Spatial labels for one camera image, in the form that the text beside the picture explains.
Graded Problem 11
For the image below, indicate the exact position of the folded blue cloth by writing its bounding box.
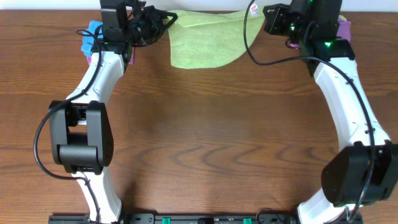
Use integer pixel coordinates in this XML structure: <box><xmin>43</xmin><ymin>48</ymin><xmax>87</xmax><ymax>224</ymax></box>
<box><xmin>81</xmin><ymin>21</ymin><xmax>103</xmax><ymax>57</ymax></box>

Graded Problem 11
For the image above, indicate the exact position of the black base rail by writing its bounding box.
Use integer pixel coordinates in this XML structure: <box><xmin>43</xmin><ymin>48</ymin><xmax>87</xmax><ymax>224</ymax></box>
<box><xmin>48</xmin><ymin>212</ymin><xmax>364</xmax><ymax>224</ymax></box>

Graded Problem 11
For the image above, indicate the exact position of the green microfiber cloth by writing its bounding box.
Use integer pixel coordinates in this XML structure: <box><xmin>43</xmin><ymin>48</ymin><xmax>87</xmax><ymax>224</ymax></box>
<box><xmin>168</xmin><ymin>3</ymin><xmax>265</xmax><ymax>69</ymax></box>

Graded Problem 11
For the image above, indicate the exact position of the folded magenta cloth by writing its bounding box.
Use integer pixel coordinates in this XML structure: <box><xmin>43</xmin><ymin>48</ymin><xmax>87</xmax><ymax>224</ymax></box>
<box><xmin>86</xmin><ymin>47</ymin><xmax>136</xmax><ymax>65</ymax></box>

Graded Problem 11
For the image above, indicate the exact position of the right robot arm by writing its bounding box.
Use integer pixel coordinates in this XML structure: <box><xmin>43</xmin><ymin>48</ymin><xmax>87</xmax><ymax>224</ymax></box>
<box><xmin>263</xmin><ymin>1</ymin><xmax>397</xmax><ymax>223</ymax></box>

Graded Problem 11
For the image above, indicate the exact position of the crumpled purple cloth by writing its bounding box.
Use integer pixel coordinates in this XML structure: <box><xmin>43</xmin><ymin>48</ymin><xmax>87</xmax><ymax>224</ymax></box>
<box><xmin>285</xmin><ymin>15</ymin><xmax>351</xmax><ymax>50</ymax></box>

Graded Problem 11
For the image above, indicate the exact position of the right black cable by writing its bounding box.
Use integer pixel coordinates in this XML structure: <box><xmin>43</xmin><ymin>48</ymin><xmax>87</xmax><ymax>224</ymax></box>
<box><xmin>243</xmin><ymin>0</ymin><xmax>377</xmax><ymax>223</ymax></box>

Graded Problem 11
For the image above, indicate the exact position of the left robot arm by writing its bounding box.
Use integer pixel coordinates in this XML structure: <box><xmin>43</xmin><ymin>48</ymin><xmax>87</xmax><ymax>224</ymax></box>
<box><xmin>43</xmin><ymin>1</ymin><xmax>178</xmax><ymax>223</ymax></box>

